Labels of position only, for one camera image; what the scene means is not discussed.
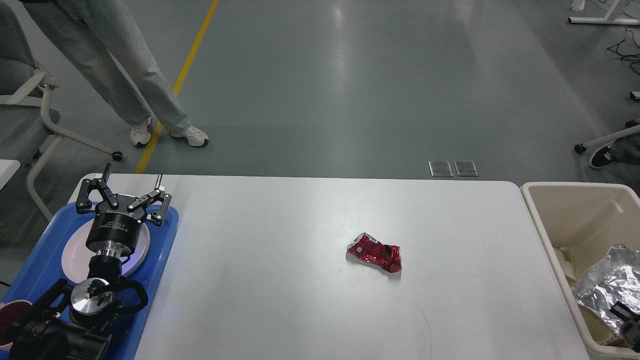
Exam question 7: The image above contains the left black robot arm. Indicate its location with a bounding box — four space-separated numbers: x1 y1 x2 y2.
1 166 179 360

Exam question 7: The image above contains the crushed red soda can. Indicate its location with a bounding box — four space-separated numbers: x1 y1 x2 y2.
346 232 403 274

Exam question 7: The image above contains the pink plate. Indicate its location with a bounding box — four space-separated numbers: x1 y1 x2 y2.
61 218 151 284

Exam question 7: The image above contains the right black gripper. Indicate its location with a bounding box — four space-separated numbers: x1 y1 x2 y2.
609 301 640 353

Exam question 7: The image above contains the white side table corner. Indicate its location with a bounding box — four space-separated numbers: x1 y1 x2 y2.
0 159 21 190

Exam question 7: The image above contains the white table leg far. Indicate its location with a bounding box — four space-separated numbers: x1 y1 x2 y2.
567 0 640 27

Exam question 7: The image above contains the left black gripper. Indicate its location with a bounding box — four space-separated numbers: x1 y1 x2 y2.
76 164 172 257

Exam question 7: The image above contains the white office chair right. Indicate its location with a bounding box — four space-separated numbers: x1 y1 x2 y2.
573 117 640 154

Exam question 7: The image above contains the beige plastic bin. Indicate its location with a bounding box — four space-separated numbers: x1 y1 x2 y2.
521 182 640 360

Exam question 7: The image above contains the pink mug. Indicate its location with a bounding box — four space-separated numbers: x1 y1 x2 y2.
0 300 33 351

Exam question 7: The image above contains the left floor outlet plate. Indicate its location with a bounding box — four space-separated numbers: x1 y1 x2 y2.
428 161 453 178

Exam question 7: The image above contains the aluminium foil sheet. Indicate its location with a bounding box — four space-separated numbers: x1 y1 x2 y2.
571 244 640 336

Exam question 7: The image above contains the floor outlet plate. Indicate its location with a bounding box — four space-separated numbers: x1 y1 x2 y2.
454 161 479 177
428 161 453 178

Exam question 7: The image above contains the blue plastic tray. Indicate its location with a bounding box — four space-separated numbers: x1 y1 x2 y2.
0 202 180 360

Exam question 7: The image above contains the right floor outlet plate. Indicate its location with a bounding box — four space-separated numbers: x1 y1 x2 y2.
454 161 479 177

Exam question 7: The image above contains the grey office chair left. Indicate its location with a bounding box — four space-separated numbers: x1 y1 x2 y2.
0 2 123 222

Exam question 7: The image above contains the person in grey trousers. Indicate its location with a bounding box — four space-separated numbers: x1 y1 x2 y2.
22 0 210 148

